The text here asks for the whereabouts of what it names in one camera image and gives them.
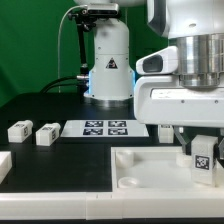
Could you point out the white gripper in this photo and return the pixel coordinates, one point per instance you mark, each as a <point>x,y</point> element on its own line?
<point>160,100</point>

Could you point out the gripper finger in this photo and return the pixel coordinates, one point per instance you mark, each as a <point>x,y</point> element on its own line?
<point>220,150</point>

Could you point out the white square tabletop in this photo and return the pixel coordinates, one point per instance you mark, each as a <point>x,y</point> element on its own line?
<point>156,168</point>

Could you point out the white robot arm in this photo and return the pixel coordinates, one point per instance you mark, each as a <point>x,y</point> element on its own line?
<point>180,85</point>

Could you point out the white U-shaped obstacle fence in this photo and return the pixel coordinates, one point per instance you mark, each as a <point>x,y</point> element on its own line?
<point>119,204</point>

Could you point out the white marker sheet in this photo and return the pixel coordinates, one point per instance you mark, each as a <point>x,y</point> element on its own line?
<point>104,128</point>

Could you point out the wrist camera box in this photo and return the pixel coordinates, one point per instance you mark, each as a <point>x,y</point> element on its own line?
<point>162,62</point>

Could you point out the black camera stand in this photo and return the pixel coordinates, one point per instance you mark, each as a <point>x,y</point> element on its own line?
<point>81,43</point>

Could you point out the mounted camera on stand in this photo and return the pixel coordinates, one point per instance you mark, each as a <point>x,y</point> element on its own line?
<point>103,9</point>

